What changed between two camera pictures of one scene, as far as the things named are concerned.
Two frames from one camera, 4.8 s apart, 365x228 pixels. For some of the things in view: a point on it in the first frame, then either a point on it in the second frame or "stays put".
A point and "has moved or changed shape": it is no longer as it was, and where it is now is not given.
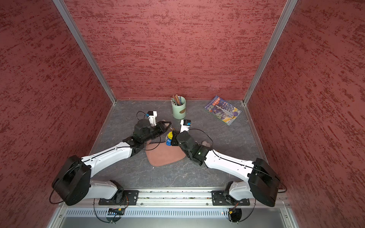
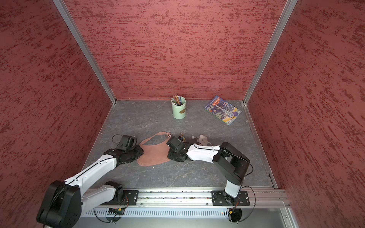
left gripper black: (161, 127) to (139, 152)
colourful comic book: (223, 109) stays put
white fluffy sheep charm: (205, 143) has moved or changed shape
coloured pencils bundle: (176, 100) stays put
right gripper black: (174, 142) to (170, 156)
